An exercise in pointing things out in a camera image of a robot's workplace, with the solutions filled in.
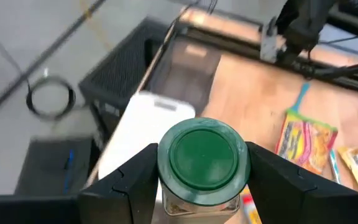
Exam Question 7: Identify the black mesh crate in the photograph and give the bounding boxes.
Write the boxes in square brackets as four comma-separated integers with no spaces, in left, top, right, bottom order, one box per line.
[78,17,173,141]

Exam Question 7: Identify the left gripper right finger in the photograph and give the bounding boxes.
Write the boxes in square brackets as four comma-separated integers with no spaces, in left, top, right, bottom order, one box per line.
[246,141,358,224]

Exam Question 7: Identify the green lid spice jar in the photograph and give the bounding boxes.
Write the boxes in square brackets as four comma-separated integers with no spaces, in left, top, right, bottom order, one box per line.
[157,117,251,224]

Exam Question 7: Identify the teal plastic spoon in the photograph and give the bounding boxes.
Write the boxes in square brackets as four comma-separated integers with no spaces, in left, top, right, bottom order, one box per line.
[286,81,311,114]

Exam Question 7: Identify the coiled black cable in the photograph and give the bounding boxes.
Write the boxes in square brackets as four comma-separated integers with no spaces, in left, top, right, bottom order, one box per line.
[0,21,76,121]

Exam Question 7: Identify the white plastic bin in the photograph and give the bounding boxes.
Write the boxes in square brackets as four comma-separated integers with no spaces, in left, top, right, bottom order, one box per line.
[98,90,197,203]

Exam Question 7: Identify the dark grey open box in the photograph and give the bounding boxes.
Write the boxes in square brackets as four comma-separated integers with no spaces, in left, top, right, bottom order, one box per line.
[14,136,94,197]

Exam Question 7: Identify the lime chili shrimp ramen packet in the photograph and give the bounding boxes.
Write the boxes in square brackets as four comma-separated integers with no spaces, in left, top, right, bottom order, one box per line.
[274,108,339,175]

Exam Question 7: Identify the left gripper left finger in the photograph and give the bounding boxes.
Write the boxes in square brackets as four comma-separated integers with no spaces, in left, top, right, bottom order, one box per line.
[79,142,161,224]

